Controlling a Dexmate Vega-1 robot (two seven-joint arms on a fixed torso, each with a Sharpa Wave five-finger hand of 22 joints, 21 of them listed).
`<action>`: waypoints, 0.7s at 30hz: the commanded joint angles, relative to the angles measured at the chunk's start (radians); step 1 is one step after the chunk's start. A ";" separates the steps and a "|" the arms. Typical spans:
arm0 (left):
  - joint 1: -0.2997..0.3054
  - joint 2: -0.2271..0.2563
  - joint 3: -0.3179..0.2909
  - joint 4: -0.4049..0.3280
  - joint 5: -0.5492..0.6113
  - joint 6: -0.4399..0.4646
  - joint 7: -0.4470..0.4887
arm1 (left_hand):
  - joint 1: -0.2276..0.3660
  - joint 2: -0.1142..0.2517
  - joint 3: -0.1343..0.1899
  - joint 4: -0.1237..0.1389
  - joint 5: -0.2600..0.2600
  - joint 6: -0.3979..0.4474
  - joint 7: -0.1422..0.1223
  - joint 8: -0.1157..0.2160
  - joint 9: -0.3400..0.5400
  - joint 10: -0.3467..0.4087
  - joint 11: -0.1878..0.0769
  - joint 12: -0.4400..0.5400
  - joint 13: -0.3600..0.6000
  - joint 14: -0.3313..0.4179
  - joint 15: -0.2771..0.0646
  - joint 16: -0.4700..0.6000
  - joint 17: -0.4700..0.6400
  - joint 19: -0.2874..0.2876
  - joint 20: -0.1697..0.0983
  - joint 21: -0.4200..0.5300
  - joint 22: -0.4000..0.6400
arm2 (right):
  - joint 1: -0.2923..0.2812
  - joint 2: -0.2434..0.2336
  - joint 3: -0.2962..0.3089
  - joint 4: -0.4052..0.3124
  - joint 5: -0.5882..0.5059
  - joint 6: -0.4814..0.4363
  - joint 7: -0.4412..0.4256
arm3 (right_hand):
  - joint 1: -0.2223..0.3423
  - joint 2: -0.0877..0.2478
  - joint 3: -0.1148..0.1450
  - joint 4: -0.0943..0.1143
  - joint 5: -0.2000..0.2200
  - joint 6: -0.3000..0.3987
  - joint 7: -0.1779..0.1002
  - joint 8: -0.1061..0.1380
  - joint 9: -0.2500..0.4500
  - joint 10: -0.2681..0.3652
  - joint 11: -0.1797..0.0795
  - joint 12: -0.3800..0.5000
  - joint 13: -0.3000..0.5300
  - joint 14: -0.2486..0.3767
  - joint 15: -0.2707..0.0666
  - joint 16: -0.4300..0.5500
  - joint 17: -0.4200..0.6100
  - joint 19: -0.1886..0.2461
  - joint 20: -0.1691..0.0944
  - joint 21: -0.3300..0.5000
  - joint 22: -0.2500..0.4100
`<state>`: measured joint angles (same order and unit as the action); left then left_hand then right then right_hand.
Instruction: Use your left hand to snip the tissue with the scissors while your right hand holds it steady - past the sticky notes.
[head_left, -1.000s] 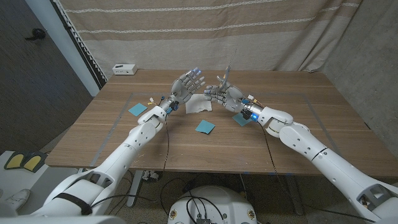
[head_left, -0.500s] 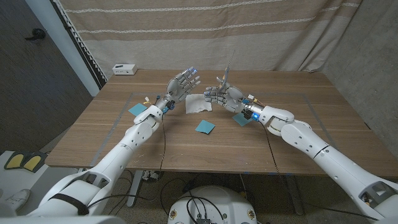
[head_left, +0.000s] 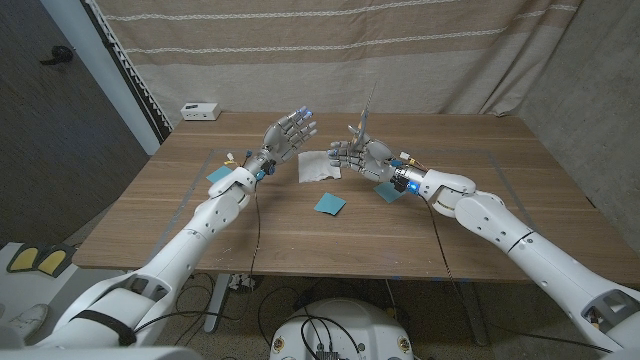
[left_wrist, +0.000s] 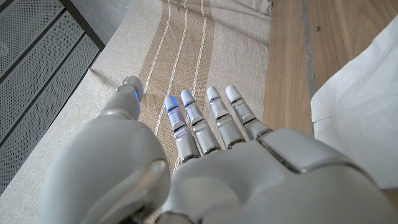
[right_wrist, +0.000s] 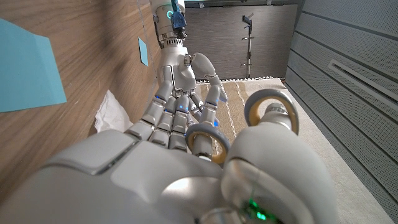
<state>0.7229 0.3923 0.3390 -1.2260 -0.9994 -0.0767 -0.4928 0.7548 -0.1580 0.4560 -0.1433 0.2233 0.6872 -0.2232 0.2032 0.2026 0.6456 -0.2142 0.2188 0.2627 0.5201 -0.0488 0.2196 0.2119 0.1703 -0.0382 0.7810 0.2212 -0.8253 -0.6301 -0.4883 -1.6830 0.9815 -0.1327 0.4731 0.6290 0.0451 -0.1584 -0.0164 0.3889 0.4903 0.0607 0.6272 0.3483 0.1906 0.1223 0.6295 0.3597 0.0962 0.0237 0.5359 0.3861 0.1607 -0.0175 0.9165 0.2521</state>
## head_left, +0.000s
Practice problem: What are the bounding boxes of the white power strip box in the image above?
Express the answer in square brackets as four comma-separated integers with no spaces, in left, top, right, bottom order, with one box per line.
[180,102,222,122]

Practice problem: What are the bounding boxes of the white door frame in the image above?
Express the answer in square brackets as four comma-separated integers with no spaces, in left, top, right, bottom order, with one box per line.
[39,0,162,156]

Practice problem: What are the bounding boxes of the thin dark right wrist cable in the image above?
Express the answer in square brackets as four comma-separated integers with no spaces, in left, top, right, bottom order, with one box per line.
[422,194,614,355]

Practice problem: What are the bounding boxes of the white floor panel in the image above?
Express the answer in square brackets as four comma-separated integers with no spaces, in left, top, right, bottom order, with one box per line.
[0,242,129,349]

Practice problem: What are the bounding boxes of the white sneaker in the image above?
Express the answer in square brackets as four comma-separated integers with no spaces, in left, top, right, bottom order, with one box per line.
[8,303,49,342]

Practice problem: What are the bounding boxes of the metal table leg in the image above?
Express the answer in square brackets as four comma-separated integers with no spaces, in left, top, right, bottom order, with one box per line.
[457,280,490,347]
[203,273,232,334]

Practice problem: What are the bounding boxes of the black cable on base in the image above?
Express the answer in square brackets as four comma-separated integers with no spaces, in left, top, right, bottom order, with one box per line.
[296,314,362,359]

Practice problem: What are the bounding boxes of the blue sticky note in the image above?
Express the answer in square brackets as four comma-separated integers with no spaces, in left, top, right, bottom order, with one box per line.
[205,164,234,184]
[313,191,348,217]
[373,180,407,205]

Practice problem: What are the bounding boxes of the yellow foot pedal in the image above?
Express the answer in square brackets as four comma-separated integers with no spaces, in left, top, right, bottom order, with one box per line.
[5,244,44,274]
[37,244,76,279]

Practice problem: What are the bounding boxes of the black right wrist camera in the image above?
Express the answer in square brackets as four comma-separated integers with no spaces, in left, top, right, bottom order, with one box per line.
[392,174,420,197]

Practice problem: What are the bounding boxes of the beige striped curtain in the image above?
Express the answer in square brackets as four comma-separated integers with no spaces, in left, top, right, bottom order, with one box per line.
[94,0,584,126]

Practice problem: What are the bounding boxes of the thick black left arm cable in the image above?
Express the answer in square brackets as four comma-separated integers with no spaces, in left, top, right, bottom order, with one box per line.
[130,308,224,335]

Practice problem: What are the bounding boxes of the black strip with lace trim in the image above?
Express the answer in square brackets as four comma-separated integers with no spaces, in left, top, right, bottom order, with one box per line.
[82,0,175,146]

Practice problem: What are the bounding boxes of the white robot torso edge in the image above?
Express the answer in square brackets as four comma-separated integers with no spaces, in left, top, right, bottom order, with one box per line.
[0,346,204,360]

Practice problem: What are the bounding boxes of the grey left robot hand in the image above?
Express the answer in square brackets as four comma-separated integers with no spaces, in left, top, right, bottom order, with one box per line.
[243,106,319,177]

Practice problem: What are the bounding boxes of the black door handle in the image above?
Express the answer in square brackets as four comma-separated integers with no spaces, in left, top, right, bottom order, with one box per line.
[39,45,75,66]

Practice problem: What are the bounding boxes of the crumpled white paper scrap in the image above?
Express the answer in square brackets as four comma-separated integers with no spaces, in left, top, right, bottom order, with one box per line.
[228,273,257,294]

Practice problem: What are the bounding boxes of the thin dark left wrist cable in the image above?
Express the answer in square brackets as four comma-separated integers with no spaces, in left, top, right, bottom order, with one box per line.
[219,187,262,322]

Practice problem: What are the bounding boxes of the orange-handled scissors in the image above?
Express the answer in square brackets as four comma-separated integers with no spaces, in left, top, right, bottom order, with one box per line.
[347,81,380,152]

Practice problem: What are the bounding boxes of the thin dark wrist cable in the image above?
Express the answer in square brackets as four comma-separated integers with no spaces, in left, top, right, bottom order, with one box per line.
[219,187,262,322]
[422,194,614,355]

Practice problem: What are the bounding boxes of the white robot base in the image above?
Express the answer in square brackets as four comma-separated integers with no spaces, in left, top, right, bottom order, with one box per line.
[269,297,415,360]

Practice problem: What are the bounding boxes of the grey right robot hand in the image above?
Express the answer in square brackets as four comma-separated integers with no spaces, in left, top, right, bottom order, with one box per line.
[327,137,426,184]

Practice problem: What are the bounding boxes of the white tissue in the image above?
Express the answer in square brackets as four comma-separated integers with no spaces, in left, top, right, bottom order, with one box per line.
[297,149,343,184]

